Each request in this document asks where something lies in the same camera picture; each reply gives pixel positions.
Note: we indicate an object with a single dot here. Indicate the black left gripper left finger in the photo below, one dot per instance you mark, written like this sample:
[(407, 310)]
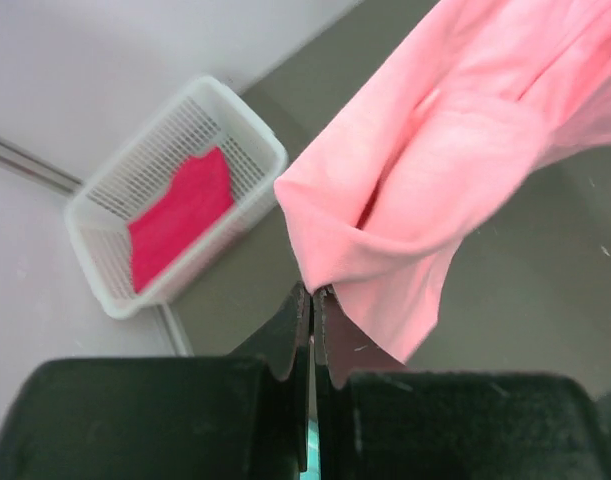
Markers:
[(243, 415)]

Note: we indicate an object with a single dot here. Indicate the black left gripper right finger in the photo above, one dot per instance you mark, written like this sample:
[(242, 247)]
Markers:
[(379, 420)]

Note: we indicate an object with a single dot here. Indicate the pink t-shirt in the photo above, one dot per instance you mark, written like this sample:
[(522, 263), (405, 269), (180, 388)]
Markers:
[(478, 96)]

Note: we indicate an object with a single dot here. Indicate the magenta folded t-shirt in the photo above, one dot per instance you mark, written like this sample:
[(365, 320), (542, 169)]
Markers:
[(198, 195)]

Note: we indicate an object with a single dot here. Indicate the white plastic mesh basket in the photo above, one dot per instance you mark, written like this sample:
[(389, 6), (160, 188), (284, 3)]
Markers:
[(203, 115)]

